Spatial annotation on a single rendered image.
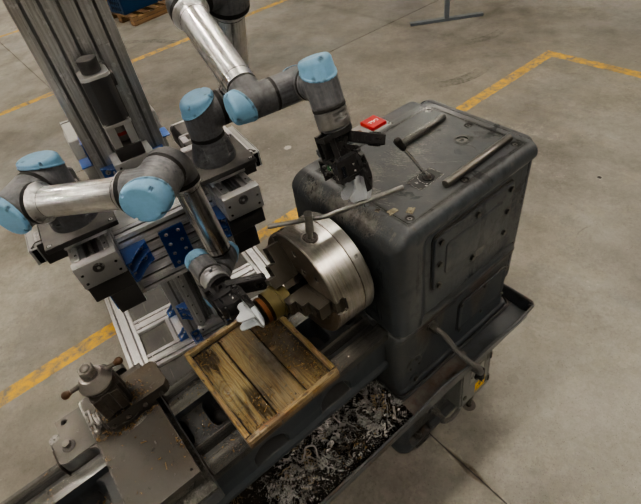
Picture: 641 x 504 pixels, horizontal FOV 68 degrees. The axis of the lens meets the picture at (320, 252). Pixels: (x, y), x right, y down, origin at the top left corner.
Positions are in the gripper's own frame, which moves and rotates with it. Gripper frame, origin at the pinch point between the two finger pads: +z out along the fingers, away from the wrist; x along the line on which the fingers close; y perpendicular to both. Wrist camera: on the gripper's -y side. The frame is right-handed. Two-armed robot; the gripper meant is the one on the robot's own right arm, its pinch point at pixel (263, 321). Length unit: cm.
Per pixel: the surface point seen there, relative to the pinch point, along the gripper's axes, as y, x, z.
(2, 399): 101, -108, -141
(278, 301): -5.7, 2.8, -0.4
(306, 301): -10.9, 2.9, 4.8
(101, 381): 38.5, 5.8, -7.7
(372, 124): -63, 18, -26
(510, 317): -83, -54, 22
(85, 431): 51, -17, -17
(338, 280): -18.5, 8.6, 9.5
